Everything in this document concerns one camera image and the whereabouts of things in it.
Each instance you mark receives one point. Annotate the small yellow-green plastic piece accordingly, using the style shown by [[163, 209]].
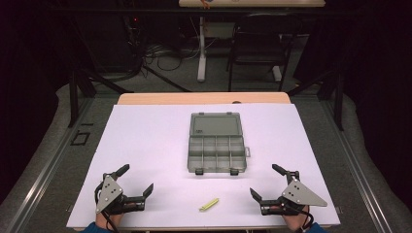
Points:
[[209, 204]]

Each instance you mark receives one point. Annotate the metal floor rail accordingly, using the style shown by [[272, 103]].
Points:
[[359, 168], [48, 168]]

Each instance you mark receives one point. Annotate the black tape square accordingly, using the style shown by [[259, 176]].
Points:
[[72, 142]]

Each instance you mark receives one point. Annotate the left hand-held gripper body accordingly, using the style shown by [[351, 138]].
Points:
[[109, 193]]

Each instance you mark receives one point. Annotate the white table sheet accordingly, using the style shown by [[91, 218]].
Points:
[[152, 139]]

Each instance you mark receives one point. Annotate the grey plastic compartment box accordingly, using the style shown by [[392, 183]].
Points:
[[216, 144]]

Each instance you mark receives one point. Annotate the black metal stand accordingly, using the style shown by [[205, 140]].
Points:
[[74, 93], [338, 97]]

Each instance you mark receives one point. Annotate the wooden desk with white legs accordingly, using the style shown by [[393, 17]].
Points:
[[259, 3]]

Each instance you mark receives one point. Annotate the black chair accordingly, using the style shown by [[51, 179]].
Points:
[[264, 39]]

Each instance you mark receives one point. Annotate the wooden table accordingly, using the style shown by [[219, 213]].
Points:
[[200, 98]]

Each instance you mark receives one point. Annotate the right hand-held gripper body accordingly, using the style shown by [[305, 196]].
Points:
[[299, 195]]

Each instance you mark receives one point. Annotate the person's left hand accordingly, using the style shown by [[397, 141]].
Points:
[[108, 220]]

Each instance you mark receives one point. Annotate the person's right hand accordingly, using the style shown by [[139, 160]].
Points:
[[294, 220]]

